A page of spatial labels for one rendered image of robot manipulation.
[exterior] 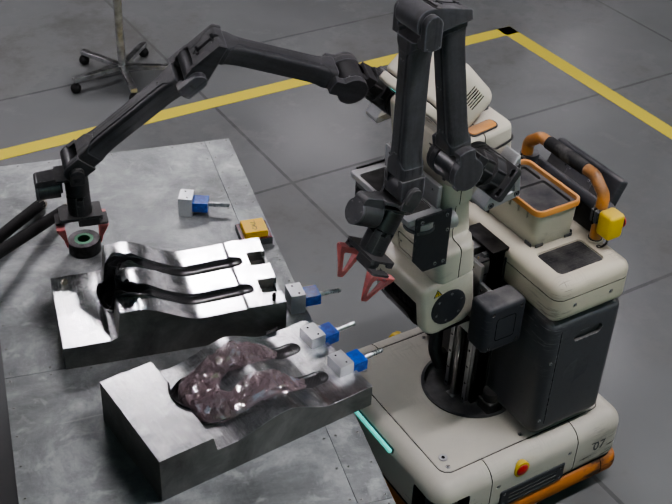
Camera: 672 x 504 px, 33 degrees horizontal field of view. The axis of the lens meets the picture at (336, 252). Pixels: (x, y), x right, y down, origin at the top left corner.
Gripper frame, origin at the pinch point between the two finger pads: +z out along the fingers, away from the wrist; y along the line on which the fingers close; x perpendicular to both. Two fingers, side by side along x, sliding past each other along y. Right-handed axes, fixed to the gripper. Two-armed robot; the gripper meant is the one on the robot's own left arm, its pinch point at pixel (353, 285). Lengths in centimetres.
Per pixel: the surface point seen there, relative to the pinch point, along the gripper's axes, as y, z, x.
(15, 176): -106, 36, -28
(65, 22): -361, 63, 97
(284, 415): 17.6, 22.0, -18.6
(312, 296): -17.6, 13.6, 7.6
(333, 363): 8.1, 15.0, -2.8
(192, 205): -66, 18, 1
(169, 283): -30.9, 22.0, -21.9
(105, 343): -23, 34, -37
